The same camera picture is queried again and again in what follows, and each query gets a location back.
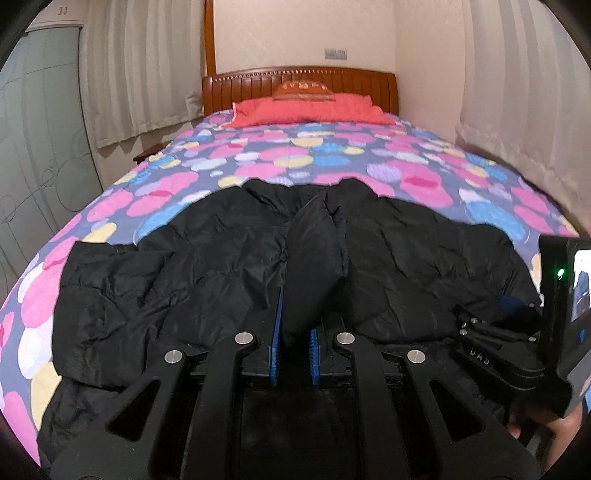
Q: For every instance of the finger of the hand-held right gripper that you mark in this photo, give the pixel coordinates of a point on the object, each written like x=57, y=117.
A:
x=496, y=325

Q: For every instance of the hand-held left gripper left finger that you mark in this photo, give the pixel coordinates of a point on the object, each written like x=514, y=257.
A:
x=277, y=334

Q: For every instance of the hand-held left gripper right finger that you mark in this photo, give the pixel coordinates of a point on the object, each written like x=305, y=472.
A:
x=316, y=356

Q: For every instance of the black puffer jacket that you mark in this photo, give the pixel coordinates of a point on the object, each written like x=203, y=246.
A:
x=194, y=286

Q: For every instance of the person's right hand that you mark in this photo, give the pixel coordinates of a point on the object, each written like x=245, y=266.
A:
x=569, y=434

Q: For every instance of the polka dot bedspread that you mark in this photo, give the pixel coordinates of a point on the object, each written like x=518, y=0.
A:
x=323, y=154

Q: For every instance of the white sheer curtain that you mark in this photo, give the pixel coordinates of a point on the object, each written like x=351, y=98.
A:
x=521, y=106

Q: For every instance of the wooden nightstand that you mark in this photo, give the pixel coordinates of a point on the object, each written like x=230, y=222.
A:
x=147, y=153

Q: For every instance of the red pillow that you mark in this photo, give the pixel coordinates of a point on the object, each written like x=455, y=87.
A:
x=309, y=110

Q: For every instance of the orange patterned pillow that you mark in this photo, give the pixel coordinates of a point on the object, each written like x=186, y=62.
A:
x=302, y=88

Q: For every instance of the wooden headboard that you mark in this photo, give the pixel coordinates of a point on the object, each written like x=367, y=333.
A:
x=231, y=87

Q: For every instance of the beige window curtain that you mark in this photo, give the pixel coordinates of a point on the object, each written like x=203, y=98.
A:
x=138, y=69

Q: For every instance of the frosted glass wardrobe door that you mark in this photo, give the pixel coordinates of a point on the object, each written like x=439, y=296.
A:
x=41, y=138

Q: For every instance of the wall switch panel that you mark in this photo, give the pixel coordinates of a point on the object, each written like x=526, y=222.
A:
x=335, y=54

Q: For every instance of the wooden wall post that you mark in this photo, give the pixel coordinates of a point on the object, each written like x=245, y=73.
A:
x=210, y=37

